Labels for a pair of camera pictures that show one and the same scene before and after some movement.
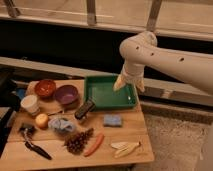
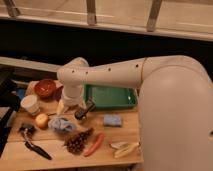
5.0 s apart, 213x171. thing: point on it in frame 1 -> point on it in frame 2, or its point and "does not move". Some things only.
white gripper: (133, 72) -> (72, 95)
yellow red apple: (42, 120) does not move
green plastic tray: (101, 90) does not move
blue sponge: (112, 120) does not move
